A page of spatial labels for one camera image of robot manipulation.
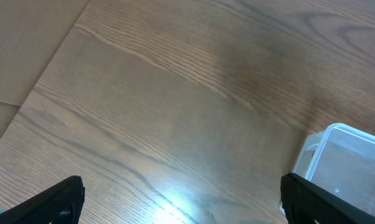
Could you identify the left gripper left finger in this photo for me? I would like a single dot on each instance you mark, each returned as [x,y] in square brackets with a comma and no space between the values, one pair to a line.
[61,203]

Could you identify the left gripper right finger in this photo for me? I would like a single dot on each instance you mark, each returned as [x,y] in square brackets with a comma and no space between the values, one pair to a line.
[304,202]

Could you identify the clear plastic container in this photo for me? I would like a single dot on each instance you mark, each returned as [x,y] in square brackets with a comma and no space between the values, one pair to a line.
[341,160]

